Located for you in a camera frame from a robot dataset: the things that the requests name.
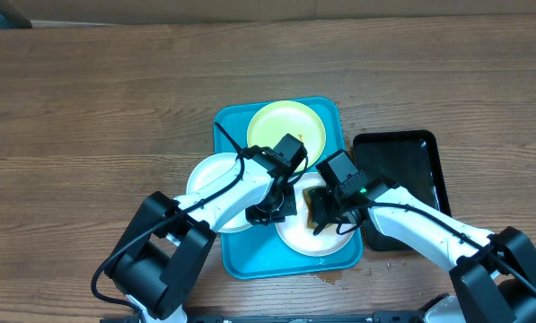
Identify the green yellow sponge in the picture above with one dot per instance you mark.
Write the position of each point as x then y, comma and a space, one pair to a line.
316, 202

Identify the teal plastic tray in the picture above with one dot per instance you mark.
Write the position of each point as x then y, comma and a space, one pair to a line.
259, 252

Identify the white plate with blue rim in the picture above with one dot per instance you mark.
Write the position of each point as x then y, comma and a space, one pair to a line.
210, 169

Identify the yellow-green plate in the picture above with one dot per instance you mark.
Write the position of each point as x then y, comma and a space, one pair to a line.
277, 119

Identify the black water tray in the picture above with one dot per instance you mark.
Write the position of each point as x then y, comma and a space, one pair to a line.
410, 158

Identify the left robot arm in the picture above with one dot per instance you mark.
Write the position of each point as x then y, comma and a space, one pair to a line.
160, 255

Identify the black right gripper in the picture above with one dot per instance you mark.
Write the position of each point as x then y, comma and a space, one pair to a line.
328, 203

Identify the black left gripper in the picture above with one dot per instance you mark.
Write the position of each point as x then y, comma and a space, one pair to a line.
259, 218

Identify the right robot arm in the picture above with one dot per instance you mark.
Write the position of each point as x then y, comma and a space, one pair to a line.
493, 274

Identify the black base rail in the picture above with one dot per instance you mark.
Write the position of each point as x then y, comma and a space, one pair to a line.
381, 316

